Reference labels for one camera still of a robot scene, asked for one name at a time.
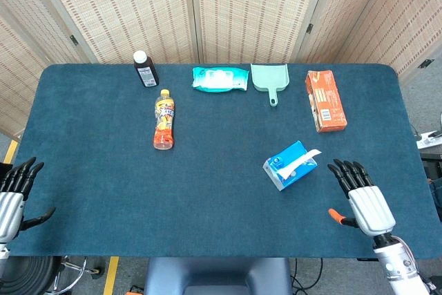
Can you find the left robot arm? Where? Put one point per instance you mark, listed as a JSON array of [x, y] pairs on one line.
[[2, 251]]

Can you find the white tissue sheet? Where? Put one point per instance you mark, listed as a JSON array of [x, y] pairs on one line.
[[297, 163]]

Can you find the mint green plastic dustpan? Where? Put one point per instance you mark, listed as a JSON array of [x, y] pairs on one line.
[[269, 77]]

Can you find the dark metal screen hinge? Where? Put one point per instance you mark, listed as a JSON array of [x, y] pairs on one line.
[[74, 40], [425, 63], [309, 28]]

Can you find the woven bamboo screen panel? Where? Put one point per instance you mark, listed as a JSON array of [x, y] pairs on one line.
[[14, 84], [34, 15], [404, 15], [255, 11], [338, 8], [124, 11]]

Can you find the orange yellow drink bottle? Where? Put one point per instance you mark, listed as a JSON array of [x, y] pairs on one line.
[[164, 119]]

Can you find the blue tissue pack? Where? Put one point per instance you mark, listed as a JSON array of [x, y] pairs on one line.
[[293, 174]]

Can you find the teal wet wipes pack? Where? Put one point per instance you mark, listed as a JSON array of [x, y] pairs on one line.
[[221, 80]]

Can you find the black box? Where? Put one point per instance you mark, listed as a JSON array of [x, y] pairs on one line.
[[433, 167]]

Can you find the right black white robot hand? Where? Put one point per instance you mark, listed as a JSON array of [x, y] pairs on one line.
[[371, 208]]

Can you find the black stool with chrome base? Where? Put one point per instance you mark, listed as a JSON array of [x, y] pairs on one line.
[[27, 276]]

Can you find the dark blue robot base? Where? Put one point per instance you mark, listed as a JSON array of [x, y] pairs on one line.
[[217, 276]]

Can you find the dark bottle with white cap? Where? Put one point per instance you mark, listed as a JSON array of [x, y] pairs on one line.
[[146, 72]]

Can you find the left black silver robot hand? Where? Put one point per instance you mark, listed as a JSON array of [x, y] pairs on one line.
[[10, 208]]

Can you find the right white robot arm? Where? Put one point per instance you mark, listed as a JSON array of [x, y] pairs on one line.
[[397, 264]]

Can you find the orange cardboard box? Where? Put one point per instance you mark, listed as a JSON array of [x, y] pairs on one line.
[[326, 101]]

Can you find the white power strip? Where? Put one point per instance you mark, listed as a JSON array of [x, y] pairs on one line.
[[428, 139]]

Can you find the blue felt table mat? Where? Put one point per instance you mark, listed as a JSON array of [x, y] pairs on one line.
[[221, 188]]

